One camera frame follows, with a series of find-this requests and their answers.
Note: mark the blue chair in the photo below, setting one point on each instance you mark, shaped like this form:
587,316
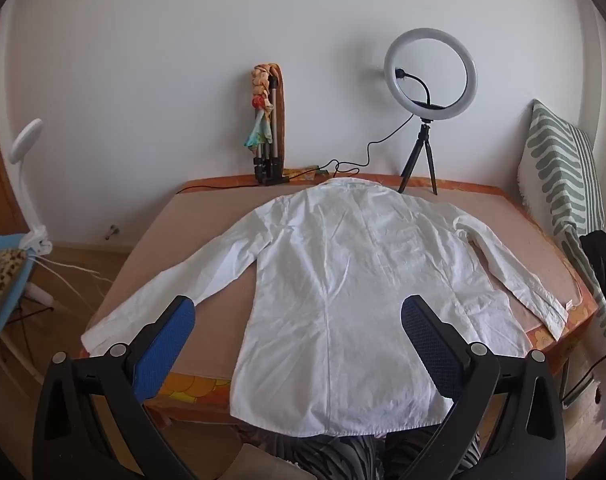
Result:
13,305

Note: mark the beige blanket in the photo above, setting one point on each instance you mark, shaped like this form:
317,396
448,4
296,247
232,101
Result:
203,215

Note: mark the orange brown board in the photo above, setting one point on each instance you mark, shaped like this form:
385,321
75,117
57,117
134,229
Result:
282,125

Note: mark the colourful scarf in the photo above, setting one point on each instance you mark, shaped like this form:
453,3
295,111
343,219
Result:
259,130

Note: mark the person's striped trousers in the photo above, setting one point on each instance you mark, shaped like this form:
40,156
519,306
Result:
343,460

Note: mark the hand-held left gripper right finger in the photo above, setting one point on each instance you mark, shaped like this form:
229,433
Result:
435,350

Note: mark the white clip lamp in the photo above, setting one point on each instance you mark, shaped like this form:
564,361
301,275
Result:
25,137

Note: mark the green striped pillow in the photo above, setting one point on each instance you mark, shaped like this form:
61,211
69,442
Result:
558,175

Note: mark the black mini tripod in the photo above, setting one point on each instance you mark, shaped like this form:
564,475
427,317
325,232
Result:
423,141

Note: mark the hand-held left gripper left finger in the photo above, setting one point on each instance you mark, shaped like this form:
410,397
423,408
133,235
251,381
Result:
170,340

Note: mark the white long-sleeved shirt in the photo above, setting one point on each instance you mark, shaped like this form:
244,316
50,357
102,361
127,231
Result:
333,285

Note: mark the metal door stopper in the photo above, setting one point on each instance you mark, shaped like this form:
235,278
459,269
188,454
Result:
113,231

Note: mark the silver tripod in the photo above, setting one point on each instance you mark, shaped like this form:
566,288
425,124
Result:
271,160

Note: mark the leopard print cloth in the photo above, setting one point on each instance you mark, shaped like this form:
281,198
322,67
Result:
0,285

